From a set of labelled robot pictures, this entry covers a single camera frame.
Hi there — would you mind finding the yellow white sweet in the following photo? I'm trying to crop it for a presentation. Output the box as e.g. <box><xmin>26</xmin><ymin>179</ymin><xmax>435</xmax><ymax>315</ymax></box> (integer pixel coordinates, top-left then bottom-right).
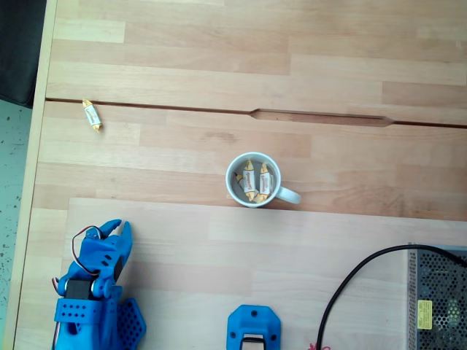
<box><xmin>82</xmin><ymin>98</ymin><xmax>104</xmax><ymax>135</ymax></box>
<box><xmin>257</xmin><ymin>163</ymin><xmax>277</xmax><ymax>200</ymax></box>
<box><xmin>241</xmin><ymin>159</ymin><xmax>260</xmax><ymax>201</ymax></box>

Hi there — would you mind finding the white mug with black lettering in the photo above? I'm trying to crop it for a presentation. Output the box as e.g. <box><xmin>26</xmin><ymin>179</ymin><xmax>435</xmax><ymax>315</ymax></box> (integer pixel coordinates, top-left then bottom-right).
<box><xmin>225</xmin><ymin>152</ymin><xmax>302</xmax><ymax>209</ymax></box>

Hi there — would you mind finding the light wooden board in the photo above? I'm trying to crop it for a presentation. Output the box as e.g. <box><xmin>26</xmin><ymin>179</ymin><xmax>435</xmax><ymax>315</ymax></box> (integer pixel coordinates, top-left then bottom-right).
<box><xmin>14</xmin><ymin>198</ymin><xmax>467</xmax><ymax>350</ymax></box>

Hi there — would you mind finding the black fabric seat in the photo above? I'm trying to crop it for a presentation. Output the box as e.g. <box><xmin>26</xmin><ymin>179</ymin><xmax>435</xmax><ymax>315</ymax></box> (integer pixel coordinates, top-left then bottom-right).
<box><xmin>0</xmin><ymin>0</ymin><xmax>48</xmax><ymax>109</ymax></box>

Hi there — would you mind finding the perforated metal power supply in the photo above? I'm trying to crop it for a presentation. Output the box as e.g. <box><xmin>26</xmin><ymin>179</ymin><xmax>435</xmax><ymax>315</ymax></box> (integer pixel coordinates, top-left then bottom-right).
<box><xmin>406</xmin><ymin>243</ymin><xmax>467</xmax><ymax>350</ymax></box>

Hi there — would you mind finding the thin gripper servo wire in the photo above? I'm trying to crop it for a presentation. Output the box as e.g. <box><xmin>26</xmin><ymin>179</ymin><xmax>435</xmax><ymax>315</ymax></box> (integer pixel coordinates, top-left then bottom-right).
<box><xmin>71</xmin><ymin>225</ymin><xmax>101</xmax><ymax>276</ymax></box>

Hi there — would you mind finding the blue printed motor mount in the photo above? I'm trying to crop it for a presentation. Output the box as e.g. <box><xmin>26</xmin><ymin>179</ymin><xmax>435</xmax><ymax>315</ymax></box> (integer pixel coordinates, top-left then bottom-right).
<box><xmin>226</xmin><ymin>304</ymin><xmax>282</xmax><ymax>350</ymax></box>

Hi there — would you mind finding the thick black cable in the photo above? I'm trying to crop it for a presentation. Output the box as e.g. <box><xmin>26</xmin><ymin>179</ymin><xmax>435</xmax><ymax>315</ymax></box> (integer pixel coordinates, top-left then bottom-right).
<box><xmin>316</xmin><ymin>244</ymin><xmax>467</xmax><ymax>350</ymax></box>

